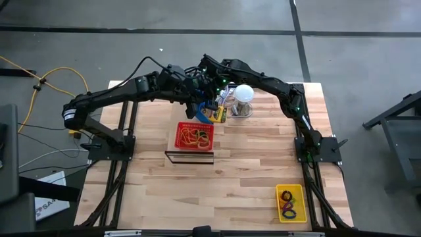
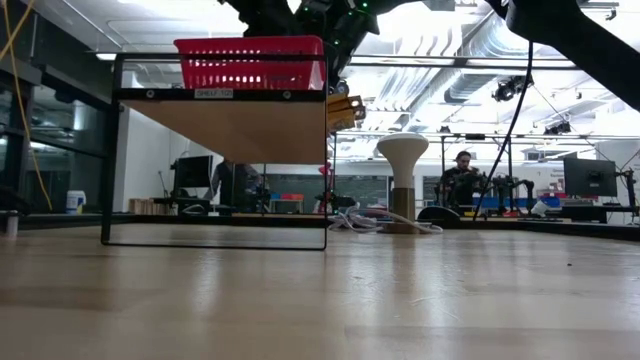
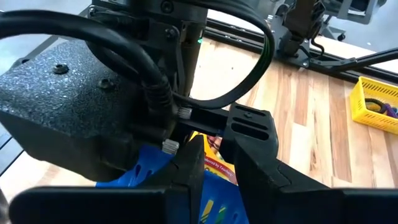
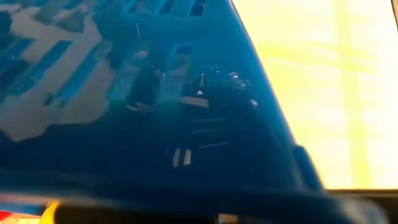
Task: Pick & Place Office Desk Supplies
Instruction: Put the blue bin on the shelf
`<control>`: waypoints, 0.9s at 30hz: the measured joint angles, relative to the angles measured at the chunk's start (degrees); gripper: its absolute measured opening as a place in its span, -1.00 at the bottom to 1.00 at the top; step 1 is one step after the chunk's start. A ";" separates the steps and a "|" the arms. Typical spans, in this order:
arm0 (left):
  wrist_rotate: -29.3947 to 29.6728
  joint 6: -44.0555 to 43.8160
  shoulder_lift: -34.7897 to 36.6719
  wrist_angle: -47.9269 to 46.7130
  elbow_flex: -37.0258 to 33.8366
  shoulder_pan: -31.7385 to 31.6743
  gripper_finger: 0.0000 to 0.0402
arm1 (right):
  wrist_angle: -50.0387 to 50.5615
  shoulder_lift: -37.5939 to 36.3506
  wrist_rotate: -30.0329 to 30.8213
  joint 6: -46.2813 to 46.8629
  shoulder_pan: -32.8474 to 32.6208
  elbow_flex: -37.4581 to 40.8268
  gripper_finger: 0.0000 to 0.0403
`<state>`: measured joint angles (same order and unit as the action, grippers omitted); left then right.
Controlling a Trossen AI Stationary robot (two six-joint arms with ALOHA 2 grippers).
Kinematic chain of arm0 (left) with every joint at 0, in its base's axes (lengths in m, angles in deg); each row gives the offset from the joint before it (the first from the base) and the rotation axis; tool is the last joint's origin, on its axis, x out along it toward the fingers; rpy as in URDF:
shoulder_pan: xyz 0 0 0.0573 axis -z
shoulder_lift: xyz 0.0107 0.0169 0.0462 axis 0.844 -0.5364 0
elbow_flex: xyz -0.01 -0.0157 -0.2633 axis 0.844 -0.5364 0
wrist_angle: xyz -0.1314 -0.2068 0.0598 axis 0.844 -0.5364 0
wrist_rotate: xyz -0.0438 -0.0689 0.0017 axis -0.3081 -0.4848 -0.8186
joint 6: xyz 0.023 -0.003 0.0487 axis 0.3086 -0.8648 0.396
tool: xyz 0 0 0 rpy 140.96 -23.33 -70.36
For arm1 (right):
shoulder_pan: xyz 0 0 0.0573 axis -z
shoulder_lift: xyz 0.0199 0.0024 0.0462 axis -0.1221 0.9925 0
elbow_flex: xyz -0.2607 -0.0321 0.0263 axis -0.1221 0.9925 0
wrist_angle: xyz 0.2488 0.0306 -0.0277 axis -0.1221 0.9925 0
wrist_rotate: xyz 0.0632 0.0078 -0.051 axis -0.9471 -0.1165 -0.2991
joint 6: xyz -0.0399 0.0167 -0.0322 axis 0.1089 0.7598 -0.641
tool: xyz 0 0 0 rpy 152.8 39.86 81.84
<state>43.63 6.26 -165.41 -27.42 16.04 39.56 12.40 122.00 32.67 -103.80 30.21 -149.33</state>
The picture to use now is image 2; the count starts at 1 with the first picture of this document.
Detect stack of wooden blocks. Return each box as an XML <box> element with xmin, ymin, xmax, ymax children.
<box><xmin>127</xmin><ymin>197</ymin><xmax>175</xmax><ymax>216</ymax></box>

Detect blue background bins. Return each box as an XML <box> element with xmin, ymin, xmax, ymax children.
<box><xmin>472</xmin><ymin>195</ymin><xmax>564</xmax><ymax>210</ymax></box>

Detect small grey cylinder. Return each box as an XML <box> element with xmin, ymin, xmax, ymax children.
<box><xmin>0</xmin><ymin>209</ymin><xmax>21</xmax><ymax>237</ymax></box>

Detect small white background table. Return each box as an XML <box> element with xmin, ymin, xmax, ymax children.
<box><xmin>268</xmin><ymin>192</ymin><xmax>306</xmax><ymax>215</ymax></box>

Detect person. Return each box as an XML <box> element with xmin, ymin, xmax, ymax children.
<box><xmin>436</xmin><ymin>149</ymin><xmax>485</xmax><ymax>209</ymax></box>
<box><xmin>209</xmin><ymin>158</ymin><xmax>265</xmax><ymax>215</ymax></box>

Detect hanging yellow cable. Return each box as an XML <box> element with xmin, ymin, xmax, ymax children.
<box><xmin>0</xmin><ymin>0</ymin><xmax>54</xmax><ymax>212</ymax></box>

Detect black computer monitor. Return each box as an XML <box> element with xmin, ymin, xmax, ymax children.
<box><xmin>171</xmin><ymin>154</ymin><xmax>215</xmax><ymax>190</ymax></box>

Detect silver ventilation duct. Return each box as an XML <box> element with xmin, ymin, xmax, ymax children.
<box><xmin>399</xmin><ymin>0</ymin><xmax>531</xmax><ymax>106</ymax></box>

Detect wooden shelf riser black frame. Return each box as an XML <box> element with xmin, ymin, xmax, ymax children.
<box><xmin>100</xmin><ymin>52</ymin><xmax>330</xmax><ymax>252</ymax></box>

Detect black aluminium rig frame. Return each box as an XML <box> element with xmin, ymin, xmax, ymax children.
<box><xmin>0</xmin><ymin>177</ymin><xmax>640</xmax><ymax>242</ymax></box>

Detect white bucket blue label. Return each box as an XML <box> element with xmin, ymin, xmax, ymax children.
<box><xmin>65</xmin><ymin>189</ymin><xmax>88</xmax><ymax>216</ymax></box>

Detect red plastic basket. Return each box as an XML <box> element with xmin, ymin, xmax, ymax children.
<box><xmin>172</xmin><ymin>34</ymin><xmax>328</xmax><ymax>92</ymax></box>

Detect dark flat monitor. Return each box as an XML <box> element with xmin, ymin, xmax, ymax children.
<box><xmin>562</xmin><ymin>156</ymin><xmax>619</xmax><ymax>198</ymax></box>

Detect white mushroom lamp wooden base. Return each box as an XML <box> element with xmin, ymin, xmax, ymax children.
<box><xmin>375</xmin><ymin>131</ymin><xmax>431</xmax><ymax>225</ymax></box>

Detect black overhead crossbar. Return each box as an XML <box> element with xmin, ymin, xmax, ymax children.
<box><xmin>347</xmin><ymin>53</ymin><xmax>581</xmax><ymax>71</ymax></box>

